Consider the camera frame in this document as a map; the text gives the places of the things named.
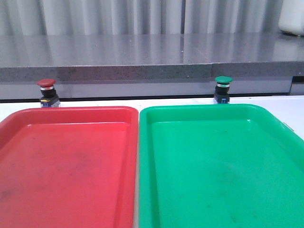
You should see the green mushroom push button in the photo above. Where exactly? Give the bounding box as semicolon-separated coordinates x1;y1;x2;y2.
213;76;233;104

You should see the red mushroom push button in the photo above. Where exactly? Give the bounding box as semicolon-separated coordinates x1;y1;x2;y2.
37;78;60;108

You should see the green plastic tray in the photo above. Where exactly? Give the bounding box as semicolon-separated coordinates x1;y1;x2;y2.
139;104;304;228

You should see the red plastic tray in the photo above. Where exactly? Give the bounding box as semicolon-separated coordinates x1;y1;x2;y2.
0;106;138;228

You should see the grey stone countertop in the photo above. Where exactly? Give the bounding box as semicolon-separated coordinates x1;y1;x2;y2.
0;33;304;83

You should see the white container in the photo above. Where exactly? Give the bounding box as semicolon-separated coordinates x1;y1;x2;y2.
278;0;304;36

